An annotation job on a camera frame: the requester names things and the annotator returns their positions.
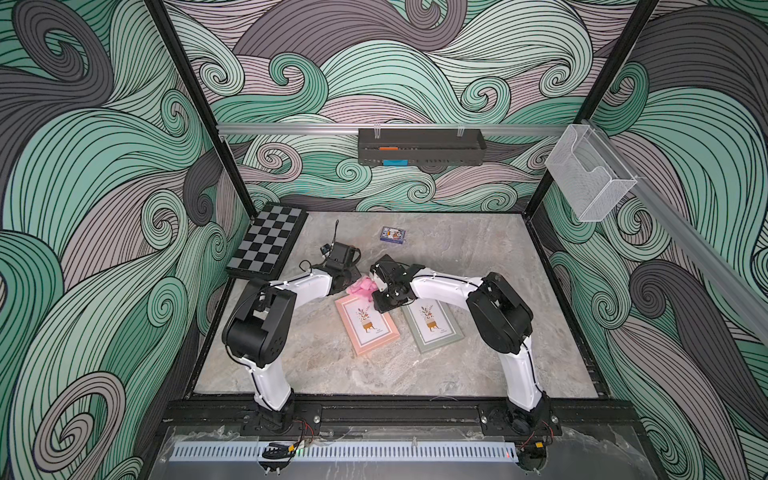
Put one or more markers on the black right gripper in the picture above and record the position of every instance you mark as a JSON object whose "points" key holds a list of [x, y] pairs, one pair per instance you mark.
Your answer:
{"points": [[382, 281]]}

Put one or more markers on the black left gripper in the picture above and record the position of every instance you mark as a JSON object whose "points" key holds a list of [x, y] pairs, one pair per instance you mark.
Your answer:
{"points": [[353, 273]]}

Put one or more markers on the pink cloth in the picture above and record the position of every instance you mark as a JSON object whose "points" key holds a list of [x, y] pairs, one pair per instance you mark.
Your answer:
{"points": [[363, 288]]}

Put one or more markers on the pink picture frame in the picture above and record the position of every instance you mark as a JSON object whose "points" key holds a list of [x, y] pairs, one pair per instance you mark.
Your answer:
{"points": [[367, 328]]}

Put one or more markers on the green picture frame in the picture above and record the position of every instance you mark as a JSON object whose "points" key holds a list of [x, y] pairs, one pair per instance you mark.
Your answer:
{"points": [[432, 325]]}

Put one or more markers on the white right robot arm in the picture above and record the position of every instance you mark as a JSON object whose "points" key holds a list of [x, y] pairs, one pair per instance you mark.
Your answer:
{"points": [[502, 319]]}

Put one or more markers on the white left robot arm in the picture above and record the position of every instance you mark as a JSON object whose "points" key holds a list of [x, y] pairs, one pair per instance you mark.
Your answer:
{"points": [[257, 331]]}

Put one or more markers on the blue card box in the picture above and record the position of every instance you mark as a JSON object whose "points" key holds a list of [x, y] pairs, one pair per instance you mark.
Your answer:
{"points": [[392, 235]]}

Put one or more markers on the black and grey chessboard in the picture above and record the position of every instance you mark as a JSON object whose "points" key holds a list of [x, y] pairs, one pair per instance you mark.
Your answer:
{"points": [[268, 243]]}

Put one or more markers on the black wall tray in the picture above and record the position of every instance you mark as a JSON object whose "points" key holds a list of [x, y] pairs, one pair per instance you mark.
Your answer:
{"points": [[423, 147]]}

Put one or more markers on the aluminium rail back wall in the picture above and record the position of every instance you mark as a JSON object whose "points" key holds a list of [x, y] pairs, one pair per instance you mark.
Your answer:
{"points": [[327, 129]]}

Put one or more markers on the aluminium rail wall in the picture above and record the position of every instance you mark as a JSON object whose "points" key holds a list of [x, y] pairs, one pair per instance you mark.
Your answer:
{"points": [[327, 129], [739, 295]]}

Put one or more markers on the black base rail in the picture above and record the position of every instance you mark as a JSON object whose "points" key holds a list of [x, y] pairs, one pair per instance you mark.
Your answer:
{"points": [[322, 414]]}

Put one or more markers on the clear plastic wall holder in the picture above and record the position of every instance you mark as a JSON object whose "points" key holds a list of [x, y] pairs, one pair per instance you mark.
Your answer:
{"points": [[589, 172]]}

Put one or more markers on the white slotted cable duct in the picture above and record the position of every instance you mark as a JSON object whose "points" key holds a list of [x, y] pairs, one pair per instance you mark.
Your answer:
{"points": [[358, 451]]}

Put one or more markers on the black corner post left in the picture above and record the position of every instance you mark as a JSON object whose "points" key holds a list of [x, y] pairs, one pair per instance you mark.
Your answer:
{"points": [[172, 42]]}

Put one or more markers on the black corner post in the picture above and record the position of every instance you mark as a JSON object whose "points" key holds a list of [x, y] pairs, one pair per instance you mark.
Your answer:
{"points": [[616, 59], [172, 42]]}

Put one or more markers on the aluminium rail right wall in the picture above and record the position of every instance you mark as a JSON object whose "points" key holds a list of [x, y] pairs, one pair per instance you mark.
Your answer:
{"points": [[739, 295]]}

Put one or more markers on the black corner post right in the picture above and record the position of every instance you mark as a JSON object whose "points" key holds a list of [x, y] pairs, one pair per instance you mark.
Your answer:
{"points": [[616, 59]]}

